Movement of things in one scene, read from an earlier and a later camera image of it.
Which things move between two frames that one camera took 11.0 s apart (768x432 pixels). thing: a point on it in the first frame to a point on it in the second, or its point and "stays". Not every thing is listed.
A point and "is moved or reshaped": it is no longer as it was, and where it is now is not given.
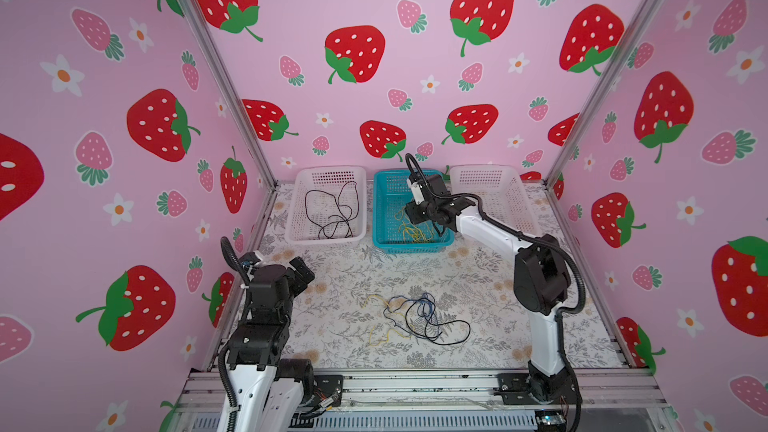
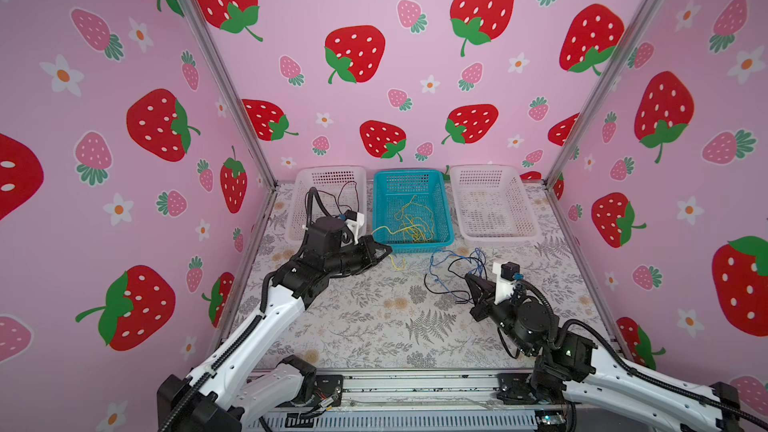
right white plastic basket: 500,193 stays
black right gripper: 412,210 to 481,307
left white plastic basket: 328,206 stays
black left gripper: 298,285 to 364,246
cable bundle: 416,317 to 448,272
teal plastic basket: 392,230 stays
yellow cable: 414,234 is moved or reshaped
